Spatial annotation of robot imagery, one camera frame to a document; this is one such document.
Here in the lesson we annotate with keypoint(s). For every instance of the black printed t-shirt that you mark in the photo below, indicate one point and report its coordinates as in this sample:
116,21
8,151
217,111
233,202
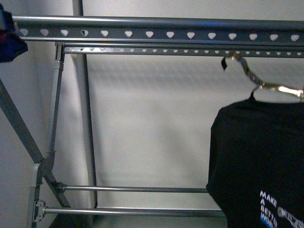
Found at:
256,164

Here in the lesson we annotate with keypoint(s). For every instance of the grey metal drying rack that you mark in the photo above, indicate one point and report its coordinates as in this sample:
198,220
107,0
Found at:
135,36

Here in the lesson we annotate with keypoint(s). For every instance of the dark blue hanging garment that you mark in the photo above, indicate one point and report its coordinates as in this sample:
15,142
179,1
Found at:
11,45

